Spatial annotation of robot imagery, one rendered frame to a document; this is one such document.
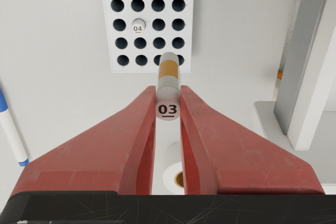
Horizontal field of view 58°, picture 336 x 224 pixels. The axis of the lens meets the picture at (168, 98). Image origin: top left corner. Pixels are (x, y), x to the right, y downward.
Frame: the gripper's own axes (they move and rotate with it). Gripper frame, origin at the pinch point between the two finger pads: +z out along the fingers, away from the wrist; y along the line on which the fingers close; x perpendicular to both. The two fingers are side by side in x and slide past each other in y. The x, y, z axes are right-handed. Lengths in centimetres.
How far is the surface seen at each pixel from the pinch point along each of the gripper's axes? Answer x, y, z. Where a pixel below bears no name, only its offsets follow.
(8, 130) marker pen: 19.1, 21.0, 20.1
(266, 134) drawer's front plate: 10.8, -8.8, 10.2
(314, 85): 4.3, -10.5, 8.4
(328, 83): 4.1, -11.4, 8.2
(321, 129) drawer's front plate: 10.8, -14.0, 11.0
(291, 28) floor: 37, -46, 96
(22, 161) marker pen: 24.9, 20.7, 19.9
